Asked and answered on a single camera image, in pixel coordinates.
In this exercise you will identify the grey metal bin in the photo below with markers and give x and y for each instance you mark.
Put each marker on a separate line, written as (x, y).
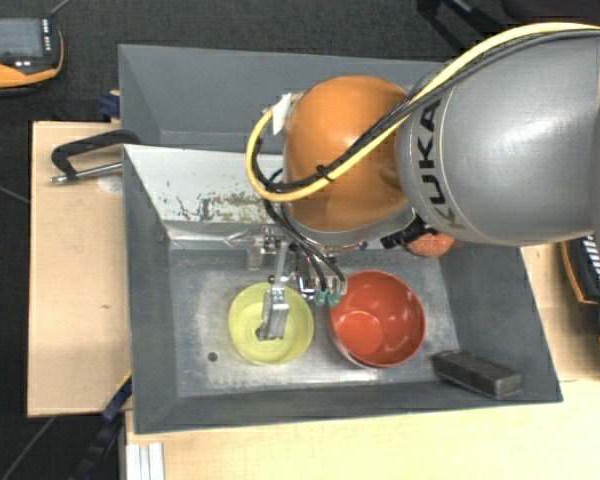
(205, 93)

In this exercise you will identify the dark green flat block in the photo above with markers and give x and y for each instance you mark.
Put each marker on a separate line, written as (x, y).
(475, 373)

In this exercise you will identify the yellow cup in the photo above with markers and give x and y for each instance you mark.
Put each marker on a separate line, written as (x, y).
(295, 338)

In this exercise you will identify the orange textured ball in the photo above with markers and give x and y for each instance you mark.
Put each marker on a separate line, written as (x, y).
(432, 245)

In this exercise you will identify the red cup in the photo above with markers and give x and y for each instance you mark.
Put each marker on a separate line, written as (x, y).
(380, 318)

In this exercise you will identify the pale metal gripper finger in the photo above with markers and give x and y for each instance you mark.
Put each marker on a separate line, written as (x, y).
(282, 318)
(268, 318)

